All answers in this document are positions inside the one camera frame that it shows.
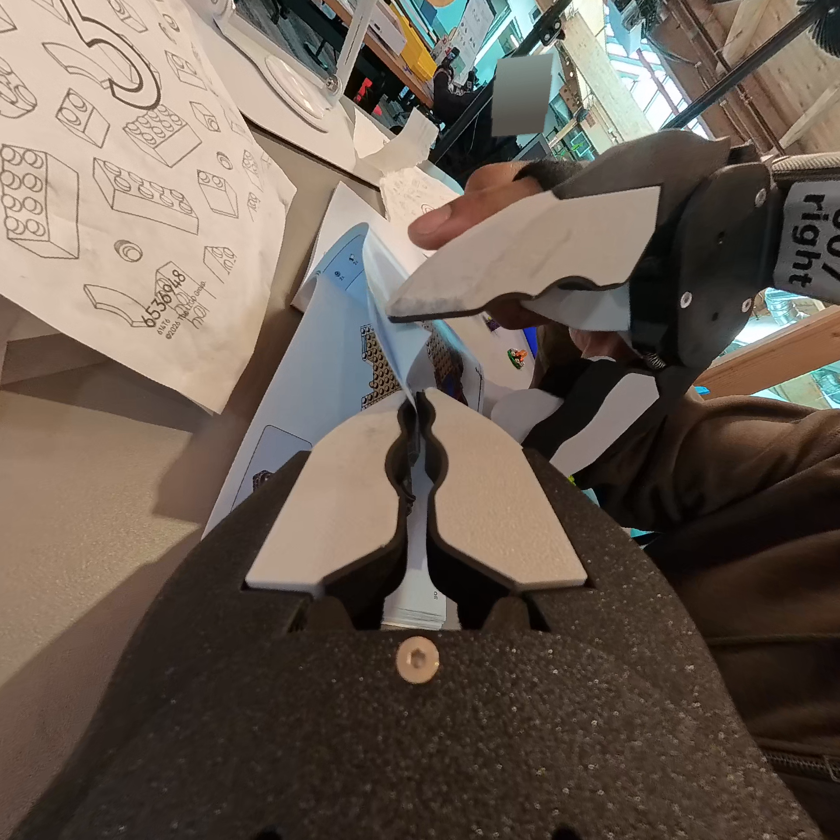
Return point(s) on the white monitor stand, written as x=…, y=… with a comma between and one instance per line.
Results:
x=302, y=72

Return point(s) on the person's right hand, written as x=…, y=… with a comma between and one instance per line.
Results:
x=485, y=210

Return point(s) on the person's right forearm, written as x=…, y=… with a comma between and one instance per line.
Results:
x=735, y=453

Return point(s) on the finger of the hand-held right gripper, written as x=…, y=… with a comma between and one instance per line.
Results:
x=581, y=308
x=538, y=256

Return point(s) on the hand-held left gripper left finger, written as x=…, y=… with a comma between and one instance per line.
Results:
x=334, y=499

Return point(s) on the black tripod pole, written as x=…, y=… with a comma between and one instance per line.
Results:
x=741, y=72

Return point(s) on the paper bag with brick drawings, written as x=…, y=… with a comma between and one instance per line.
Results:
x=124, y=197

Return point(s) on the crumpled white paper bag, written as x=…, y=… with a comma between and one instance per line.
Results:
x=400, y=148

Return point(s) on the person's brown jacket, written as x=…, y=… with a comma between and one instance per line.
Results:
x=761, y=643

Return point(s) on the small toy brick model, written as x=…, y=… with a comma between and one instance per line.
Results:
x=518, y=358

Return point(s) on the yellow storage bin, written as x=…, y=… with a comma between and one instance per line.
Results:
x=415, y=47

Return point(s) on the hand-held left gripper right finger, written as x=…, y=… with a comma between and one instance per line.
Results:
x=499, y=499

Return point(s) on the toy brick instruction booklet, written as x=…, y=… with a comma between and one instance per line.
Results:
x=328, y=367

